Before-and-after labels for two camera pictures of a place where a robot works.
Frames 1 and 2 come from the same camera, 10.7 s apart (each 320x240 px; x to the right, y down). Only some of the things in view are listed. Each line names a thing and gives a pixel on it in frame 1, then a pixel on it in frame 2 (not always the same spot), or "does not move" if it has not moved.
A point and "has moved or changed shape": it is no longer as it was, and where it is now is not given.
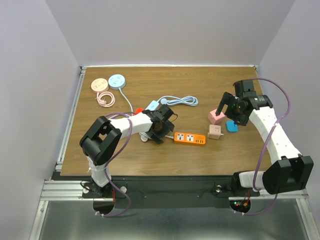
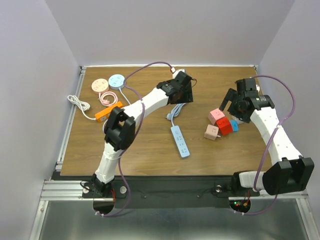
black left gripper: x=168 y=126 to x=188 y=97
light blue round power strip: x=117 y=82 does not move
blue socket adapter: x=231 y=127 does not move
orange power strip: x=190 y=138 to x=104 y=114
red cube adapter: x=139 y=110 has moved or changed shape
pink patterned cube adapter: x=214 y=131 has moved or changed shape
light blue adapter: x=188 y=100 has moved or changed shape
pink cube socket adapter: x=214 y=119 does not move
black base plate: x=167 y=191 does not move
